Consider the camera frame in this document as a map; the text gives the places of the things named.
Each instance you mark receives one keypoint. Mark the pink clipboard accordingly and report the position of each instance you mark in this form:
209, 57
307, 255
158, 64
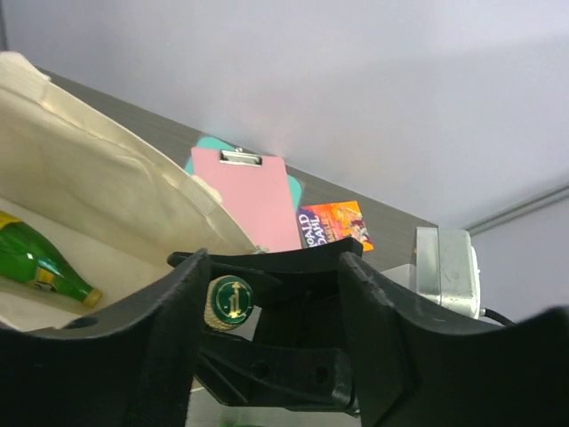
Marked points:
268, 225

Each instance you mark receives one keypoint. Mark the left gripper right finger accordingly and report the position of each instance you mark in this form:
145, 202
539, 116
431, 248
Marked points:
416, 363

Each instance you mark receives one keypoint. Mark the canvas tote bag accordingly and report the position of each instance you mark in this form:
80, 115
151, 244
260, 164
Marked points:
113, 205

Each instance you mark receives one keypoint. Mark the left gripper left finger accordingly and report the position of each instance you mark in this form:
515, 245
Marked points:
129, 364

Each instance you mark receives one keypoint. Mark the green glass bottle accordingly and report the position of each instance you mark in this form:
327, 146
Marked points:
29, 258
229, 303

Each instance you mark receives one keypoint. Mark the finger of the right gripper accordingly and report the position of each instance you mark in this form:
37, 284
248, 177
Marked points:
241, 373
310, 273

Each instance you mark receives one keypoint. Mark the Roald Dahl book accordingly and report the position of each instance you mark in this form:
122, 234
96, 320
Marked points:
327, 223

